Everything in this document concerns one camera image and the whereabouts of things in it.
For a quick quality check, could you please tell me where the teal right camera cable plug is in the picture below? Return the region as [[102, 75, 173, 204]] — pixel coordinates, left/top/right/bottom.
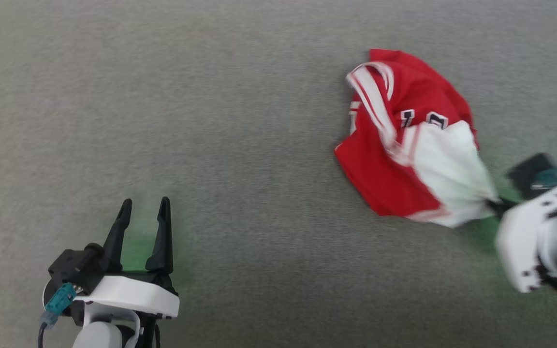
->
[[531, 168, 557, 190]]

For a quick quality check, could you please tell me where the teal left camera cable plug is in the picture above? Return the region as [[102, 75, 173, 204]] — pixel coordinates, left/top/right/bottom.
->
[[41, 282, 77, 328]]

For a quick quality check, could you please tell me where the grey fabric sofa seat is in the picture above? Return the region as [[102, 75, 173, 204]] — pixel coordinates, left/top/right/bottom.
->
[[0, 0, 557, 348]]

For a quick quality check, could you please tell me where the red and white jersey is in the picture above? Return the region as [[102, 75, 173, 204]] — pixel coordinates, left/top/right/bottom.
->
[[334, 48, 500, 229]]

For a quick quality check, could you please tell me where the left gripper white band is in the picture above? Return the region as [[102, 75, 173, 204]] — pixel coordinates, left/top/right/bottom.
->
[[71, 196, 180, 320]]

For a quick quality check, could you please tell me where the teal camera cable plug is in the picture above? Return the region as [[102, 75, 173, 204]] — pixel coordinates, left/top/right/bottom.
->
[[531, 168, 557, 190], [41, 282, 77, 328]]

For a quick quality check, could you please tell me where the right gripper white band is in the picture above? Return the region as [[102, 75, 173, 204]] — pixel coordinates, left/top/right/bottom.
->
[[485, 186, 557, 293]]

